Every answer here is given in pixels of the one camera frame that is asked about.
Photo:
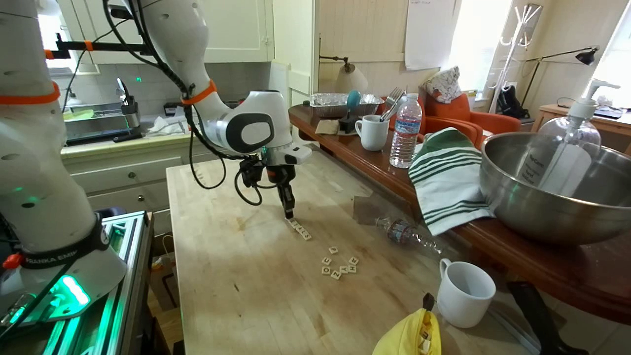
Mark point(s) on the black bag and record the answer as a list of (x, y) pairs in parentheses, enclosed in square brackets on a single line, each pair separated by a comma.
[(510, 101)]

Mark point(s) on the yellow fabric bag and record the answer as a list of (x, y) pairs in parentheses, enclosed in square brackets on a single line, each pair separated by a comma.
[(401, 337)]

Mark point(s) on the black faucet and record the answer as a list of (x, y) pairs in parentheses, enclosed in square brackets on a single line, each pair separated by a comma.
[(129, 108)]

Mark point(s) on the clear pump sanitiser bottle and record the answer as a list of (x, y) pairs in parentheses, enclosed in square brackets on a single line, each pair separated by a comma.
[(559, 158)]

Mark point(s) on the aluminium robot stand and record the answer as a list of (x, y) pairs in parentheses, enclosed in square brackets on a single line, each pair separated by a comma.
[(121, 296)]

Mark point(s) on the white letter tile A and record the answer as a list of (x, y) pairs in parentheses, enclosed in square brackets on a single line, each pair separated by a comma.
[(303, 231)]

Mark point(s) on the white letter tile L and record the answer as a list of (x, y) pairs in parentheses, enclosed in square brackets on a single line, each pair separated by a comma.
[(305, 235)]

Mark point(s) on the white letter tile H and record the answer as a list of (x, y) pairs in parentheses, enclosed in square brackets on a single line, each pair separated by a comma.
[(352, 268)]

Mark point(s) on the white wall cabinet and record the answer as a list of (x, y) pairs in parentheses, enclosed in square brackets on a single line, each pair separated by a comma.
[(243, 32)]

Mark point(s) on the full clear water bottle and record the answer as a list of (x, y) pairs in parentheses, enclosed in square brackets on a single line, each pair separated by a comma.
[(405, 138)]

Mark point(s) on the white letter tile R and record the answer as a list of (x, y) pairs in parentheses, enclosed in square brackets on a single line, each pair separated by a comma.
[(354, 260)]

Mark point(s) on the black horizontal rod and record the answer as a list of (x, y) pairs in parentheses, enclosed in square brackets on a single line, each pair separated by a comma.
[(111, 45)]

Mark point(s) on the white letter tile Y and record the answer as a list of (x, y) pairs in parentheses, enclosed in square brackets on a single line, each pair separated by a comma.
[(344, 268)]

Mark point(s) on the black floor lamp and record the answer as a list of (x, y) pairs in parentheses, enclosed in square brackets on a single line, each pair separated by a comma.
[(587, 55)]

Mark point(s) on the white letter tile U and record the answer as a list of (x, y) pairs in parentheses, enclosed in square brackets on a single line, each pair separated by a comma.
[(326, 260)]

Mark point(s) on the green striped white towel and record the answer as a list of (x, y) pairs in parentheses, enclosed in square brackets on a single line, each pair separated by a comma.
[(447, 177)]

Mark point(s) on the white ceramic mug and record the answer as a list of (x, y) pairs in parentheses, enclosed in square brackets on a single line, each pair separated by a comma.
[(464, 298), (374, 134)]

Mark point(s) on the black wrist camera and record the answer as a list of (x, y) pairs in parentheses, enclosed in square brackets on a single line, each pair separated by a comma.
[(251, 170)]

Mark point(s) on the white shade desk lamp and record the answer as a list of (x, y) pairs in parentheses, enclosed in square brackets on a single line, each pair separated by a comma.
[(352, 79)]

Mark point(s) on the patterned fabric bundle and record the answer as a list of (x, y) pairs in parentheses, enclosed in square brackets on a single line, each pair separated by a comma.
[(447, 83)]

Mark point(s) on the large steel bowl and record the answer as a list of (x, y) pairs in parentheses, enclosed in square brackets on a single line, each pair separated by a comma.
[(545, 217)]

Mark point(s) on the white wall paper sheet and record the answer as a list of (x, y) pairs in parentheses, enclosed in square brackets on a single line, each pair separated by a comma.
[(431, 32)]

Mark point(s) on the white letter tile O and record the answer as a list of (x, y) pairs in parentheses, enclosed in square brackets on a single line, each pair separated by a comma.
[(326, 270)]

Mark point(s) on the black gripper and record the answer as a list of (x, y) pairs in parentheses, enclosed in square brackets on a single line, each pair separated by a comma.
[(281, 175)]

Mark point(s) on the aluminium foil tray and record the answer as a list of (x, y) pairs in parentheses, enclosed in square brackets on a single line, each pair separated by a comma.
[(332, 99)]

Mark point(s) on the white letter tile Z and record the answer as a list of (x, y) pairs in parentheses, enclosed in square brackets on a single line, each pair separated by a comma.
[(336, 274)]

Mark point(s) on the orange armchair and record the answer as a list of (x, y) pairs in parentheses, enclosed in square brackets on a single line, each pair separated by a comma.
[(486, 120)]

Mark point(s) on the white coat rack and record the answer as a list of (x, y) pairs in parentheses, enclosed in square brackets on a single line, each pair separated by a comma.
[(523, 30)]

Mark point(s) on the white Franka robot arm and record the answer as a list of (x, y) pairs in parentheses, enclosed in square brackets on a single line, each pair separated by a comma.
[(178, 32)]

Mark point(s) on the white letter tile P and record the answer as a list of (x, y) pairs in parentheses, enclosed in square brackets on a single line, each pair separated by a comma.
[(334, 248)]

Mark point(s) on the black base block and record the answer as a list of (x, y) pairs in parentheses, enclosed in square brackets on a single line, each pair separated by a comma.
[(348, 122)]

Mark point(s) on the white drawer counter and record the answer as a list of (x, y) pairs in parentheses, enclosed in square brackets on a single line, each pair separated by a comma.
[(125, 177)]

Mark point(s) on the brown paper sheet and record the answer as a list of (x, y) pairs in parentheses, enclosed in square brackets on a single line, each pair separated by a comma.
[(326, 126)]

